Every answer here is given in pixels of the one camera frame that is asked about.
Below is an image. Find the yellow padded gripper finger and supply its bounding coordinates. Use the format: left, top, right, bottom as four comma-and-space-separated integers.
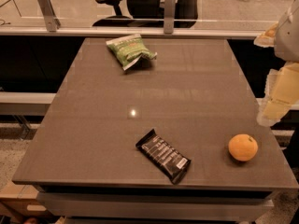
253, 23, 278, 48
257, 62, 299, 127

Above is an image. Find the black rxbar chocolate wrapper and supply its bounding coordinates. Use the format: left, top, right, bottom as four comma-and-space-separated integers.
135, 129, 192, 185

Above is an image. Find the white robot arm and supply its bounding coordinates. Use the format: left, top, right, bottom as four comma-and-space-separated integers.
254, 0, 299, 126

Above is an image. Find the green jalapeno chip bag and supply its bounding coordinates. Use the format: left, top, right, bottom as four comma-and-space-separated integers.
106, 34, 157, 71

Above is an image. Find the orange fruit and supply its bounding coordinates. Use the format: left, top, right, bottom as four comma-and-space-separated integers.
228, 133, 258, 161

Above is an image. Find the black office chair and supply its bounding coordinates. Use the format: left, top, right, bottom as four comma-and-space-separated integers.
93, 0, 198, 28

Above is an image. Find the cardboard box under table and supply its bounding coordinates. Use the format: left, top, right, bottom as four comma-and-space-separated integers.
0, 181, 53, 223

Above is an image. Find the middle metal glass bracket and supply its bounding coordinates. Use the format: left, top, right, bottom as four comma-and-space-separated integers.
164, 0, 176, 35

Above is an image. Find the metal glass bracket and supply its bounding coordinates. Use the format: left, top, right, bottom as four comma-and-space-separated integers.
37, 0, 61, 32
164, 0, 176, 35

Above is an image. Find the left metal glass bracket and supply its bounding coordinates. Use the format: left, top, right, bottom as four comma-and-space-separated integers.
37, 0, 61, 32

